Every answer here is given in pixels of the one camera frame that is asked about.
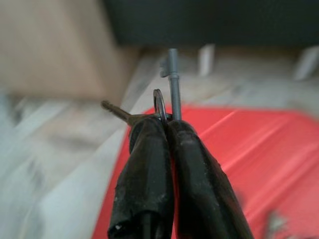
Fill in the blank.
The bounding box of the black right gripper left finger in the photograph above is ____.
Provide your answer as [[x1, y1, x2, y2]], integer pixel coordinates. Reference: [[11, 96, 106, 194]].
[[107, 116, 174, 239]]

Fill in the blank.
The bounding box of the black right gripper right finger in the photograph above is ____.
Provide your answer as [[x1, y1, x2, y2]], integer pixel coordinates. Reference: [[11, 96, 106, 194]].
[[166, 119, 254, 239]]

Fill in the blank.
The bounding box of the dark metal key ring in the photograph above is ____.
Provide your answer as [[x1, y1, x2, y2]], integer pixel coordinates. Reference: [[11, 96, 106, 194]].
[[152, 89, 172, 125]]

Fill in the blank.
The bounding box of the brown metal key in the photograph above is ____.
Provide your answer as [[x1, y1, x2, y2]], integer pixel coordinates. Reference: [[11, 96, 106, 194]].
[[101, 100, 140, 122]]

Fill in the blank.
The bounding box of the grey skeleton key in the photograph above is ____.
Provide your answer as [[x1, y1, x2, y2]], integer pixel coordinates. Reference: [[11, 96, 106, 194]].
[[159, 48, 182, 122]]

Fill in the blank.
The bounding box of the white furniture leg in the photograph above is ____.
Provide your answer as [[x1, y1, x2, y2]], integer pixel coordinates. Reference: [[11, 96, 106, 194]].
[[293, 46, 319, 80], [198, 44, 215, 77]]

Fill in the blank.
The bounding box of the dark grey furniture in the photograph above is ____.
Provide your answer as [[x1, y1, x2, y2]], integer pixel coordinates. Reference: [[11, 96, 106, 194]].
[[103, 0, 319, 48]]

